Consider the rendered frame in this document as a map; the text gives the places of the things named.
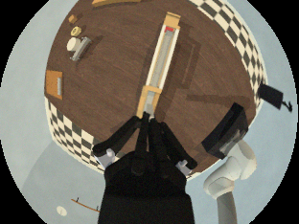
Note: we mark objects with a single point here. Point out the cream short cylinder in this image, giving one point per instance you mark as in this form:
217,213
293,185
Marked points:
73,44

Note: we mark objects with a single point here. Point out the small brown cube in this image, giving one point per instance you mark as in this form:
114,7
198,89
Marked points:
73,18

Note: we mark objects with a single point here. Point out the brown clipboard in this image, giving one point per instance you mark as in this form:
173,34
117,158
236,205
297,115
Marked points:
54,83

